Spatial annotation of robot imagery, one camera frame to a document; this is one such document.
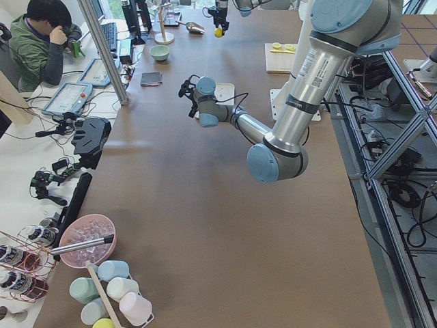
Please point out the yellow cup in rack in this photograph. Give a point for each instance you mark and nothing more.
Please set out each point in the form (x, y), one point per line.
(103, 323)

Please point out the cream rabbit tray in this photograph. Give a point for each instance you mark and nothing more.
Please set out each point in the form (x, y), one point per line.
(223, 90)

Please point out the green cup in rack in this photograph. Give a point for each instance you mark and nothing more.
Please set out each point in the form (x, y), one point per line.
(83, 290)

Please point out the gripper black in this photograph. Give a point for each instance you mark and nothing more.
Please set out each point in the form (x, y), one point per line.
(220, 14)
(193, 101)

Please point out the teach pendant lower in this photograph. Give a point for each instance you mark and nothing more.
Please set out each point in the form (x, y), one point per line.
(69, 98)

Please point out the bamboo cutting board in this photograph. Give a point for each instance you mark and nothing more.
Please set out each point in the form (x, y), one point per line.
(278, 62)

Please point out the yellow plastic knife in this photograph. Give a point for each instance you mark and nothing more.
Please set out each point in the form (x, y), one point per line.
(282, 51)

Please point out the steel scoop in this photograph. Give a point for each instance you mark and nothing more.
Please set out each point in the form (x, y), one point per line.
(192, 27)

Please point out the wooden rack handle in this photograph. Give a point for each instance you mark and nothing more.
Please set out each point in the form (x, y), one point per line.
(103, 295)

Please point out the pale green bowl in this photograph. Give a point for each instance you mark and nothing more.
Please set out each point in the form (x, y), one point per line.
(160, 52)

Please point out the lemon slice lower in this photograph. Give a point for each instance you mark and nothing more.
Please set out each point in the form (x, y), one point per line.
(289, 47)

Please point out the lemon slice upper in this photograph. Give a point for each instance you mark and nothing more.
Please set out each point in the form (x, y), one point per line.
(276, 45)

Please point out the seated person green jacket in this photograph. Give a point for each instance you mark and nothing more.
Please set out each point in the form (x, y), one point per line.
(39, 38)

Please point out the pink bowl of ice cubes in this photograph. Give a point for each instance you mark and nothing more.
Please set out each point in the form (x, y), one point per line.
(84, 229)

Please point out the copper bottle basket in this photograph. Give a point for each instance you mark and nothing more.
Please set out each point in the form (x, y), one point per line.
(26, 268)

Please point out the white cup lower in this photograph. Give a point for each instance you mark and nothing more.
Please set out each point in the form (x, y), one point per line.
(93, 311)

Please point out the grey folded cloth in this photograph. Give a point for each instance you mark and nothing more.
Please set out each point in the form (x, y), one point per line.
(151, 79)

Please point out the white cup upper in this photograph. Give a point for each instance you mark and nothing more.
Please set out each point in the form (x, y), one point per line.
(119, 286)

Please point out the lemon slice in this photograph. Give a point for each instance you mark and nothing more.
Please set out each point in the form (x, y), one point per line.
(289, 47)
(276, 45)

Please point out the white cup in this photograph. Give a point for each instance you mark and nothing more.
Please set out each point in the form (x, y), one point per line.
(119, 286)
(93, 311)

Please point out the blue cup in rack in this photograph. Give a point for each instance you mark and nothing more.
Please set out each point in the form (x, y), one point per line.
(110, 269)

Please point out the black keyboard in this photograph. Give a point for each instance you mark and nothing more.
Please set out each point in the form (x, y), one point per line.
(109, 31)

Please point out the wooden cup stand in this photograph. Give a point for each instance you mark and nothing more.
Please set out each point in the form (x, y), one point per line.
(163, 37)

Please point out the teach pendant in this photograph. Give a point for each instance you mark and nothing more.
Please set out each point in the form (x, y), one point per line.
(69, 98)
(95, 74)

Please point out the aluminium frame post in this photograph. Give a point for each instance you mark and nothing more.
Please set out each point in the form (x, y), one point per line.
(103, 49)

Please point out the pink cup in rack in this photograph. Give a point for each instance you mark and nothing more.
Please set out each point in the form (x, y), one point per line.
(136, 309)

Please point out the yellow lemon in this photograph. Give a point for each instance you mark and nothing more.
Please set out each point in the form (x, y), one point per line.
(218, 33)

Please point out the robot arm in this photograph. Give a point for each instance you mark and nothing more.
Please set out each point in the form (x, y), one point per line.
(340, 30)
(246, 7)

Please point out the steel muddler black tip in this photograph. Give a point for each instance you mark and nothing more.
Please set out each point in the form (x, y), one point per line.
(82, 245)

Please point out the white wire rack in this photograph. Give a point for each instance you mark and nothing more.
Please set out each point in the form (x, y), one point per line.
(135, 308)

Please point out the teach pendant upper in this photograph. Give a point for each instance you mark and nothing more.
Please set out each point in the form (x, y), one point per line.
(95, 74)

